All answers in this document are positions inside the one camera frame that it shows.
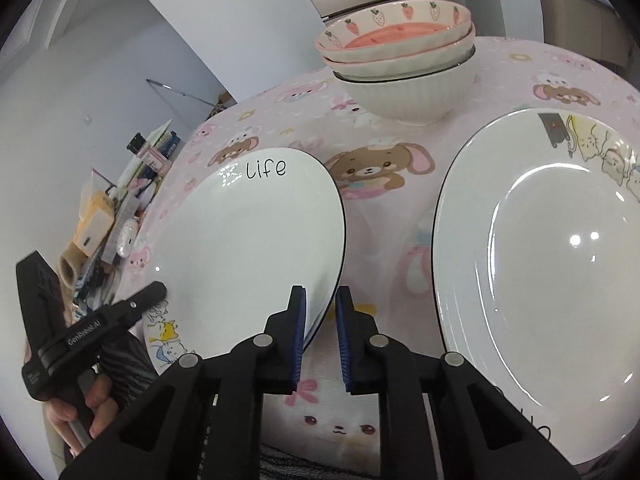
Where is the person's left hand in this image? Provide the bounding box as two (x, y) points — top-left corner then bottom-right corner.
(49, 375), (121, 457)

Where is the yellow toast tissue box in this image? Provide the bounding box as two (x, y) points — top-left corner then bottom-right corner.
(72, 190), (119, 257)

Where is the white cartoon print plate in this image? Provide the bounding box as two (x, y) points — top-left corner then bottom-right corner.
(142, 147), (347, 377)
(431, 107), (640, 467)

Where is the beige plush toy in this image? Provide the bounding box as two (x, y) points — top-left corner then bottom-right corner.
(58, 247), (94, 287)

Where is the black capped spice bottle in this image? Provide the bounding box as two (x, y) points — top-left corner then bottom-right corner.
(126, 132), (171, 179)

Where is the white oval case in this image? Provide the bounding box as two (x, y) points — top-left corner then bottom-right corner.
(117, 217), (140, 256)

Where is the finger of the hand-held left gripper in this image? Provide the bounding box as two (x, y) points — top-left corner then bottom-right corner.
(124, 281), (169, 330)

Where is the metal handled broom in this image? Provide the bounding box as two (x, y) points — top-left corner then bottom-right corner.
(146, 78), (237, 107)

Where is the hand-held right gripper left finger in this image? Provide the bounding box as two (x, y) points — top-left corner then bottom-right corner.
(60, 285), (307, 480)

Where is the white ribbed bowl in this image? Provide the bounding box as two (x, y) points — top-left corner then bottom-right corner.
(332, 45), (479, 127)

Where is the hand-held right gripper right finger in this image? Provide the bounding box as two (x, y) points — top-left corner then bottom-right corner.
(335, 285), (583, 480)

